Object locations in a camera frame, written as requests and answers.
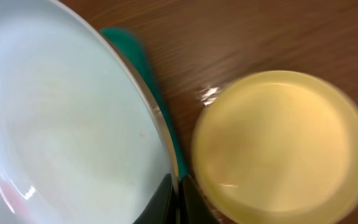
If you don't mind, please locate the teal plastic tray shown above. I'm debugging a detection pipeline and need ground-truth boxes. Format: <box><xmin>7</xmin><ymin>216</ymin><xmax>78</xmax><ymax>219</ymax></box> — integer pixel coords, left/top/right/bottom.
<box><xmin>101</xmin><ymin>27</ymin><xmax>189</xmax><ymax>180</ymax></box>

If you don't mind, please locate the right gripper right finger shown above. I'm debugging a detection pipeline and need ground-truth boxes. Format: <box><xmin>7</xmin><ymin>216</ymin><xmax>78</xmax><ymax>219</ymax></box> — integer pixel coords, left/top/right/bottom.
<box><xmin>179</xmin><ymin>175</ymin><xmax>220</xmax><ymax>224</ymax></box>

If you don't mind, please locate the yellow-green plate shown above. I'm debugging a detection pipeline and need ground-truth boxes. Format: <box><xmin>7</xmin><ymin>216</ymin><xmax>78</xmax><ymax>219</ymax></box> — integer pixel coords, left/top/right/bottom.
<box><xmin>191</xmin><ymin>70</ymin><xmax>358</xmax><ymax>223</ymax></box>

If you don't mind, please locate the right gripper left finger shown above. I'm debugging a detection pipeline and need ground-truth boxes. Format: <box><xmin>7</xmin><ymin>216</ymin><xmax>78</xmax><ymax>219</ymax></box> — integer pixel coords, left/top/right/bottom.
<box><xmin>133</xmin><ymin>174</ymin><xmax>177</xmax><ymax>224</ymax></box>

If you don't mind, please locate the light blue plate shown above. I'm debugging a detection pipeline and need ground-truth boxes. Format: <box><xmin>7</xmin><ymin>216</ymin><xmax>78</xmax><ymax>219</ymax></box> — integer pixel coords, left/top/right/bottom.
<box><xmin>0</xmin><ymin>0</ymin><xmax>178</xmax><ymax>223</ymax></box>

